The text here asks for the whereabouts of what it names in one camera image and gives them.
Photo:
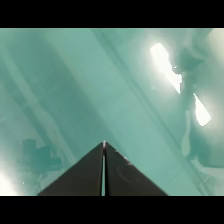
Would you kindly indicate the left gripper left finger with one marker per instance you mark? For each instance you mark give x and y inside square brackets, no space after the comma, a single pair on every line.
[85,176]

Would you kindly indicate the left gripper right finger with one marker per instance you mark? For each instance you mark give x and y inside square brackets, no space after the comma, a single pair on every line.
[128,176]

